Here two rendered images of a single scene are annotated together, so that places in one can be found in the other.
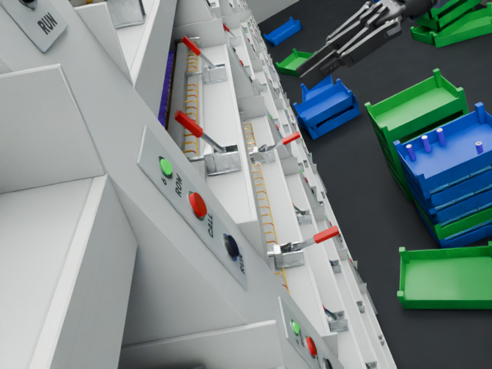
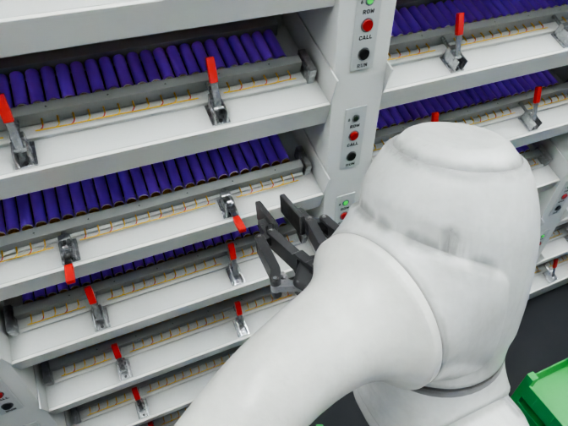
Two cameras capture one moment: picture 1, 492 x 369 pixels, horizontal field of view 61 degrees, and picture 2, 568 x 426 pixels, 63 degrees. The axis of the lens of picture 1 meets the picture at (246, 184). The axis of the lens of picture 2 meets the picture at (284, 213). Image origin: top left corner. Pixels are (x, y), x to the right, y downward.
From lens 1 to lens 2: 72 cm
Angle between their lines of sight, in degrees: 41
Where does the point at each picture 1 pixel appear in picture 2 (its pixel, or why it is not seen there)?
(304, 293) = (28, 269)
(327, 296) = (133, 310)
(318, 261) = (177, 297)
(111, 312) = not seen: outside the picture
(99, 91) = not seen: outside the picture
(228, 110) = (136, 139)
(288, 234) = (103, 247)
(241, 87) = (322, 150)
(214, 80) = (210, 113)
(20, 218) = not seen: outside the picture
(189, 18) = (323, 47)
